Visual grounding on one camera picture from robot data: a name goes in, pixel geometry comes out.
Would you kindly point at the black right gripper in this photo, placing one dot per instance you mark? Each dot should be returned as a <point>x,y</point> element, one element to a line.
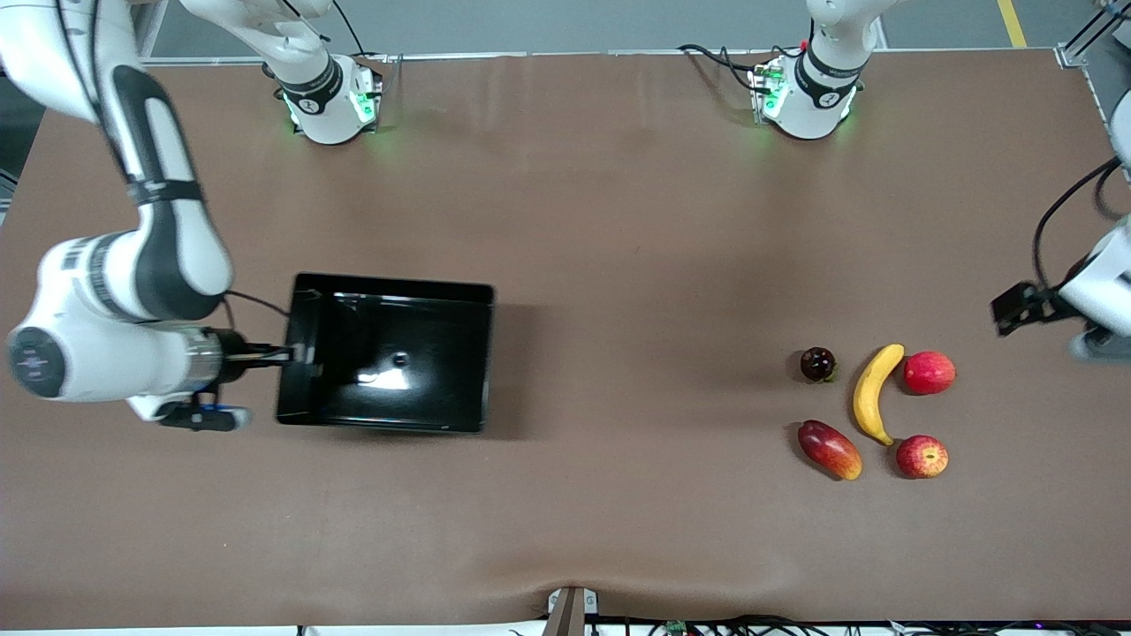
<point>235,351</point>

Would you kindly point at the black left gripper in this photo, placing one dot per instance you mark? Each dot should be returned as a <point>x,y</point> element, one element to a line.
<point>1041,303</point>

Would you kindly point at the black plastic box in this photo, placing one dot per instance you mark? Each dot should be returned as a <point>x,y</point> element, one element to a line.
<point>398,353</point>

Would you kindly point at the yellow banana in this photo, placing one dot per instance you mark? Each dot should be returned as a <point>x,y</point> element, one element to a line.
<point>870,389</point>

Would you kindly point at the small red yellow apple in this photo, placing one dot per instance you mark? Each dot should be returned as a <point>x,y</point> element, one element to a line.
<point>922,457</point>

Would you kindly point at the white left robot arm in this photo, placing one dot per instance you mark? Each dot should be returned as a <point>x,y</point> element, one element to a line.
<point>813,102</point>

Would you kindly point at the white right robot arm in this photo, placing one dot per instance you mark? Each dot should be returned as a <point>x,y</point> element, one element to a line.
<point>106,344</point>

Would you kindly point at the dark red plum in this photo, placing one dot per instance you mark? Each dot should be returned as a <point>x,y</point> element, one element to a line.
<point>817,364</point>

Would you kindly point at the red yellow mango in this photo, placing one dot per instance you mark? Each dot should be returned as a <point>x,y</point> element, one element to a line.
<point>831,450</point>

